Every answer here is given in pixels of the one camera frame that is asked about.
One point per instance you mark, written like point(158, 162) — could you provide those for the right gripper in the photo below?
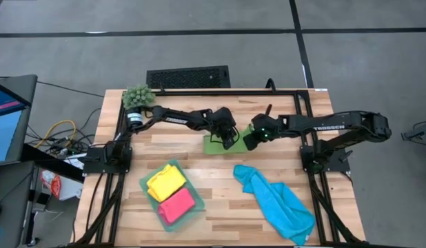
point(266, 127)

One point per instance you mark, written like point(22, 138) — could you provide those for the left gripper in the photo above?
point(220, 131)

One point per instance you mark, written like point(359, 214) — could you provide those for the green microfiber towel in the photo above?
point(216, 146)

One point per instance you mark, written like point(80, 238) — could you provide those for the teal translucent plastic bin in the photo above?
point(197, 206)

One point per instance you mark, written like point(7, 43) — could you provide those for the yellow microfiber towel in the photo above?
point(166, 182)

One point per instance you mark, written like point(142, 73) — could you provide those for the blue microfiber towel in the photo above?
point(278, 206)

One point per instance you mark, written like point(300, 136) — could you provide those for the pink microfiber towel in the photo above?
point(176, 206)

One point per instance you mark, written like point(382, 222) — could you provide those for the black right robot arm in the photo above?
point(330, 125)

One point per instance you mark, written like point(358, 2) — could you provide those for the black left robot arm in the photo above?
point(178, 120)

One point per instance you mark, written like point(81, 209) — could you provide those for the black perforated floor panel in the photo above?
point(189, 77)

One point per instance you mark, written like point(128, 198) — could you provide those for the green succulent plant woven pot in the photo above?
point(139, 96)

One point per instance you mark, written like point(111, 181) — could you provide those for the red plastic bag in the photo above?
point(55, 186)

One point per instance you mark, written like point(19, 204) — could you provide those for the large black monitor screen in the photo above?
point(6, 131)

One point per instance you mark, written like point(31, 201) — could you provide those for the black side desk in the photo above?
point(9, 193)

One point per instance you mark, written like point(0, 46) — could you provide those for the right arm wrist camera box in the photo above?
point(251, 142)

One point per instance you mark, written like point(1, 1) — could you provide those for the arm wrist camera box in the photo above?
point(251, 142)
point(226, 116)

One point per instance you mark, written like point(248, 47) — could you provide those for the left arm wrist camera box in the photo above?
point(226, 116)

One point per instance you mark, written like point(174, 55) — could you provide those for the black aluminium table frame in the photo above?
point(185, 93)

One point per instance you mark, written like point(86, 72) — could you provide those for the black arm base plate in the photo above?
point(337, 162)
point(96, 167)

